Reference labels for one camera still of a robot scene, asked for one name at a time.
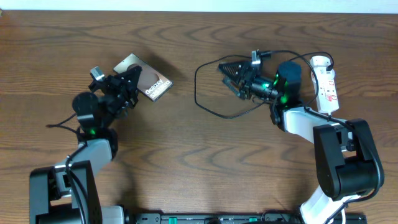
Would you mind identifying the white power strip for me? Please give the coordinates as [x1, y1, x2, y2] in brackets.
[311, 66, 339, 115]

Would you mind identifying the Galaxy smartphone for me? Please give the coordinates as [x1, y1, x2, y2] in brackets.
[113, 54, 174, 102]

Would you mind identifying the black charging cable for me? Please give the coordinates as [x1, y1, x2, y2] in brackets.
[194, 50, 335, 119]

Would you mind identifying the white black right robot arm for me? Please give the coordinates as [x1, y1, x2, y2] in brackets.
[218, 61, 384, 223]

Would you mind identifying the white charger plug adapter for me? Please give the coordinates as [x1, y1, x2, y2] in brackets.
[310, 55, 331, 68]

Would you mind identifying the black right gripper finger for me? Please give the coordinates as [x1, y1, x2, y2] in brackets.
[218, 60, 249, 77]
[222, 77, 246, 100]

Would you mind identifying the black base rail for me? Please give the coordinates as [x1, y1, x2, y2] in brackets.
[124, 212, 368, 224]

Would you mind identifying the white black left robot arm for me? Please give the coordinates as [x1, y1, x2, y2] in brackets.
[29, 65, 142, 223]

